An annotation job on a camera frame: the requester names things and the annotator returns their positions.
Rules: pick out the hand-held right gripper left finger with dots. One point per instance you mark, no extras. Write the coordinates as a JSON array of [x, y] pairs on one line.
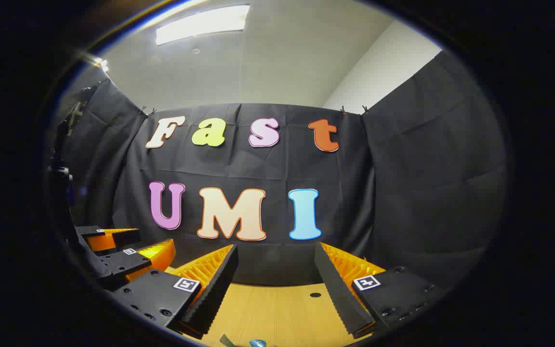
[[215, 294]]

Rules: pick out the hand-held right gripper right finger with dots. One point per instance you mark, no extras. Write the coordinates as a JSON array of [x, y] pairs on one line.
[[337, 296]]

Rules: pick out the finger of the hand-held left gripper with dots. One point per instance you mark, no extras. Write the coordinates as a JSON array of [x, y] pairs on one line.
[[125, 237], [123, 262]]

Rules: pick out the ceiling light panel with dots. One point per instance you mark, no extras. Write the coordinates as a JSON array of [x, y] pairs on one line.
[[203, 23]]

